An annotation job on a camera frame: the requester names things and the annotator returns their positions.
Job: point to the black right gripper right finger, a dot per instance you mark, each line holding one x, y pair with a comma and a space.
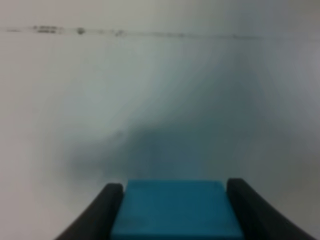
258, 219

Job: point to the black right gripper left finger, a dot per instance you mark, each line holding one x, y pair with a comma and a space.
97, 220

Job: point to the blue cube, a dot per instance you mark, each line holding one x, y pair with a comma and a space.
175, 210

